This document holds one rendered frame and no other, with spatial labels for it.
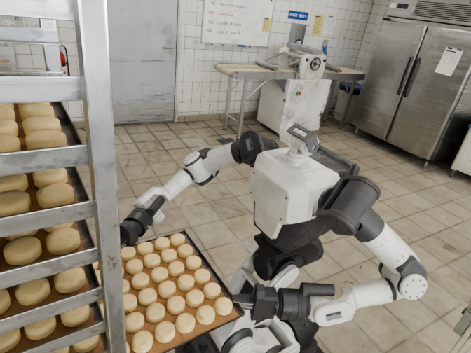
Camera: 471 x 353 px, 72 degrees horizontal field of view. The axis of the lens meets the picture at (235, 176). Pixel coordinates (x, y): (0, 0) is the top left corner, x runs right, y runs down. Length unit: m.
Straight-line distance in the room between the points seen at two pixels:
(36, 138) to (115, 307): 0.31
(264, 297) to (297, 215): 0.25
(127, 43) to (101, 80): 4.15
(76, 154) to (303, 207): 0.66
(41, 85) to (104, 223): 0.20
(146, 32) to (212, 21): 0.90
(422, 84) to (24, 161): 4.82
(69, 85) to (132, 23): 4.12
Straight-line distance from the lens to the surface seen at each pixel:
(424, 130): 4.99
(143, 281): 1.01
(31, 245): 0.61
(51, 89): 0.45
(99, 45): 0.42
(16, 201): 0.56
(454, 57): 4.86
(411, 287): 1.06
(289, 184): 0.96
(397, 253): 1.02
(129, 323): 0.93
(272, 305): 0.98
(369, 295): 1.06
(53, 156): 0.48
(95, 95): 0.43
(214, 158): 1.27
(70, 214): 0.53
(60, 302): 0.64
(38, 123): 0.57
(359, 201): 0.92
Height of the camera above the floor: 1.71
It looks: 28 degrees down
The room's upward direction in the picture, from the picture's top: 8 degrees clockwise
